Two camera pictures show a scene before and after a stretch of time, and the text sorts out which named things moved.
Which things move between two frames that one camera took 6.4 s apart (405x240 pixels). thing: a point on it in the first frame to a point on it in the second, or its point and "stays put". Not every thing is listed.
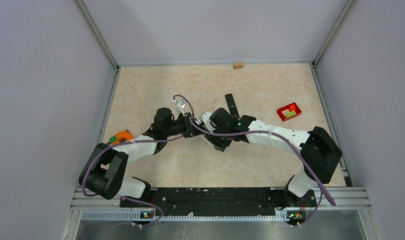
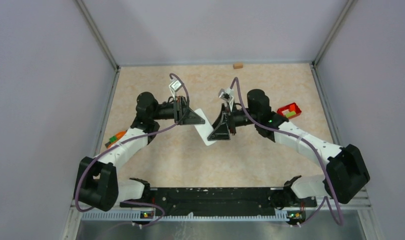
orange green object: [116, 138] stays put
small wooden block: [237, 65] stays put
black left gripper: [190, 129] to [191, 117]
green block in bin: [290, 114] stays put
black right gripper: [219, 144] to [224, 123]
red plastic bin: [282, 111] stays put
